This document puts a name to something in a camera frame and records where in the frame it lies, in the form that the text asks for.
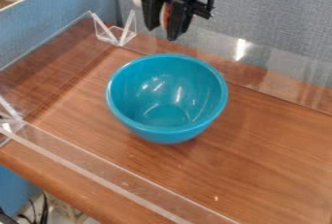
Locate clear acrylic barrier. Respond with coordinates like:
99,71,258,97
12,122,238,224
0,12,332,116

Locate blue partition with wooden shelf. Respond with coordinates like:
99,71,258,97
0,0,119,70

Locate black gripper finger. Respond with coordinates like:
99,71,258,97
142,0,163,31
167,0,193,41

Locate clear acrylic back barrier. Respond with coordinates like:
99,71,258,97
0,12,332,116

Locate black cables under table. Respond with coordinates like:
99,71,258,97
0,190,51,224

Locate clear acrylic front barrier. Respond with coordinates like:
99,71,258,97
12,122,238,224

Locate clear acrylic left bracket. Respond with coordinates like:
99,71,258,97
0,95,24,147

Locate white brown toy mushroom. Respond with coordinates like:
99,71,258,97
132,0,168,30

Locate clear acrylic corner bracket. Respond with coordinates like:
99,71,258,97
89,10,138,47

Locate blue plastic bowl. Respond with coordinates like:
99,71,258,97
104,53,229,144

